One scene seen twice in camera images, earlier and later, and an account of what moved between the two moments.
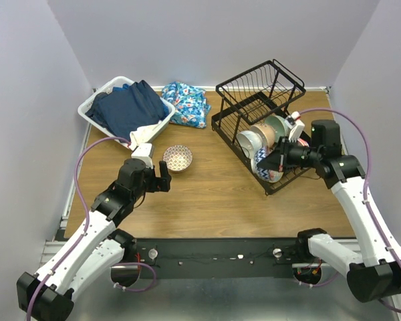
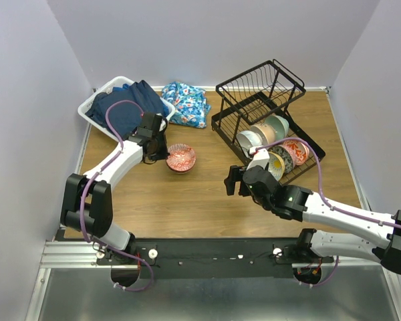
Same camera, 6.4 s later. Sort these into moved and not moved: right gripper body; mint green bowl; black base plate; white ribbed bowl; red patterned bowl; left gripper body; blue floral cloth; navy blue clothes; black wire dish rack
Moved: left gripper body; red patterned bowl; right gripper body
Not moved: mint green bowl; blue floral cloth; navy blue clothes; black wire dish rack; white ribbed bowl; black base plate
